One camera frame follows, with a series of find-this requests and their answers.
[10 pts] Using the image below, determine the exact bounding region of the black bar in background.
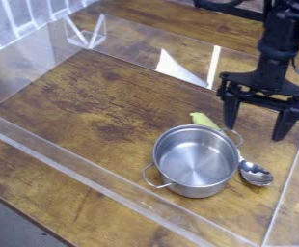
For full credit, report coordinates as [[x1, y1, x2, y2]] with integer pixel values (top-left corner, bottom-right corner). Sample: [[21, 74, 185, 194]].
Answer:
[[192, 0, 263, 21]]

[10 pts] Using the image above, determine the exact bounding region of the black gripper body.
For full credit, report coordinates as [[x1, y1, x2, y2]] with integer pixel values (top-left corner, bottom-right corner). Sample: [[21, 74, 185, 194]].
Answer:
[[217, 46, 299, 112]]

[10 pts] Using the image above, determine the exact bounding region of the small steel pot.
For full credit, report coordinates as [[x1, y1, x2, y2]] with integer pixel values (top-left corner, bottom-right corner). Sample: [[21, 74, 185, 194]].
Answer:
[[141, 124, 243, 199]]

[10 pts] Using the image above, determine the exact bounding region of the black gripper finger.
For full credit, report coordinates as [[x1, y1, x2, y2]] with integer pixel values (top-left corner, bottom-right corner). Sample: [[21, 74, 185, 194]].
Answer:
[[223, 93, 241, 129], [272, 108, 299, 141]]

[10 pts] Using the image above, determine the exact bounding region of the clear acrylic enclosure wall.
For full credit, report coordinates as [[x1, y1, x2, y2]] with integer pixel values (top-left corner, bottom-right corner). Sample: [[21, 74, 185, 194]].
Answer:
[[0, 0, 299, 247]]

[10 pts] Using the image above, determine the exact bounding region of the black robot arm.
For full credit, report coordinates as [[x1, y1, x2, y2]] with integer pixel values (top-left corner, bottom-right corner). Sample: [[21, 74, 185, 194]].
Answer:
[[216, 0, 299, 141]]

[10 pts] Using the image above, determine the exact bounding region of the green handled metal spoon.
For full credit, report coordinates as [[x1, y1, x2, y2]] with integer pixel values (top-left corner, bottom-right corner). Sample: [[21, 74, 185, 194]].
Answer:
[[189, 112, 273, 186]]

